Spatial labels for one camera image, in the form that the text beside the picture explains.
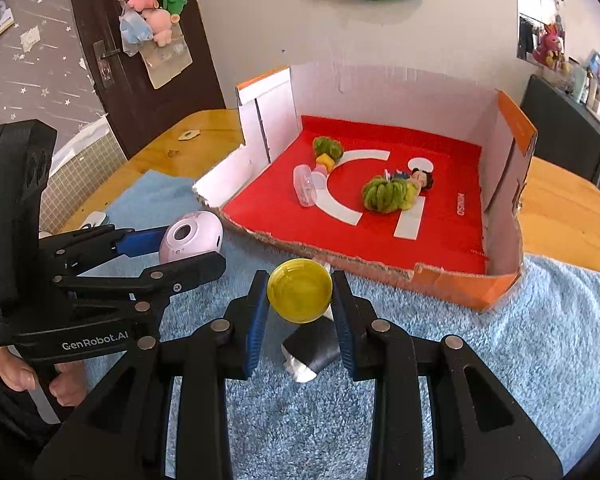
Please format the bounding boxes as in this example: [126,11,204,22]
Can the blue fluffy towel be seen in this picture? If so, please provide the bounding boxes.
[75,170,600,480]

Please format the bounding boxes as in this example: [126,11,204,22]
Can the pink round toy camera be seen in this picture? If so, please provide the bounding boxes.
[158,211,224,263]

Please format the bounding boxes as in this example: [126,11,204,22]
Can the small white gadget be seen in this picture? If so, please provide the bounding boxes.
[77,211,111,231]

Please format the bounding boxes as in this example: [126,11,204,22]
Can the small green yarn pompom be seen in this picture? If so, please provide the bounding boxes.
[312,136,346,158]

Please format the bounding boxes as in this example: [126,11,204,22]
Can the yellow round container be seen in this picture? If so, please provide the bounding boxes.
[266,258,334,323]

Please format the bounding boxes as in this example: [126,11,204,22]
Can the pink bunny plush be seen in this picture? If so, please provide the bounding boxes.
[532,22,571,72]

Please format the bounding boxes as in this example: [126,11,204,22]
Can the wall mirror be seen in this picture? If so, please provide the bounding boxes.
[515,0,568,61]

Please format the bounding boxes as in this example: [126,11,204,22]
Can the pale blue plush toy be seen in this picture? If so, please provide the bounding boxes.
[119,12,153,56]

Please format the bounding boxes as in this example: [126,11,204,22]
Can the dark-haired doll figurine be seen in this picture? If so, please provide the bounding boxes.
[382,169,435,193]

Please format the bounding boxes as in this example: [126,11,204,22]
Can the blonde doll figurine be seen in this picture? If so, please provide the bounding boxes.
[307,155,337,181]

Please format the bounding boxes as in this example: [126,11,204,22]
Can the clear plastic capsule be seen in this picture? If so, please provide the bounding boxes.
[292,164,327,208]

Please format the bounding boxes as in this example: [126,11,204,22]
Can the black-clothed side table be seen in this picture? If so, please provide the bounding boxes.
[520,74,600,201]

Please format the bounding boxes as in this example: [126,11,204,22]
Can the person's left hand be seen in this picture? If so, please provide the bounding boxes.
[0,347,88,408]

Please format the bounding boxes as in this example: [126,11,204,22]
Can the large green yarn ball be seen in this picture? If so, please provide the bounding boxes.
[361,175,421,214]

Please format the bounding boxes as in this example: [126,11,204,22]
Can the plush toys on door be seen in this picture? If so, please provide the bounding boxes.
[105,0,195,91]

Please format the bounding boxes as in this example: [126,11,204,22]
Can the white mesh panel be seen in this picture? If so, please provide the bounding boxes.
[40,127,128,233]

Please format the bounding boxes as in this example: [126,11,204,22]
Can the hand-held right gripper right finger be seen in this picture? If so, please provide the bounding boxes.
[330,270,565,480]

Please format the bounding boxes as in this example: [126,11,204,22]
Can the metal door handle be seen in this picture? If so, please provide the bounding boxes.
[92,40,122,86]

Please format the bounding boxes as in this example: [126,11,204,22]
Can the group of bottles and boxes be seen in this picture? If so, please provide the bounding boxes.
[565,50,600,133]

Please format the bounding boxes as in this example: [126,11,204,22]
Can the orange cardboard box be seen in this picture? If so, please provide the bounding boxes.
[192,60,538,313]

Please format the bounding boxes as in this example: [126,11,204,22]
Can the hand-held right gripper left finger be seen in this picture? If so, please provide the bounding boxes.
[32,270,271,480]

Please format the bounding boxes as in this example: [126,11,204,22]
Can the dark wooden door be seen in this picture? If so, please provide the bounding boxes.
[67,0,227,161]

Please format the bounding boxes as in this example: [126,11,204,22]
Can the black wrapped roll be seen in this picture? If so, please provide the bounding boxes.
[281,316,342,386]

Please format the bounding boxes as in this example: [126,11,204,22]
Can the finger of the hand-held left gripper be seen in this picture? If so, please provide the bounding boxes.
[39,225,173,273]
[52,251,227,311]

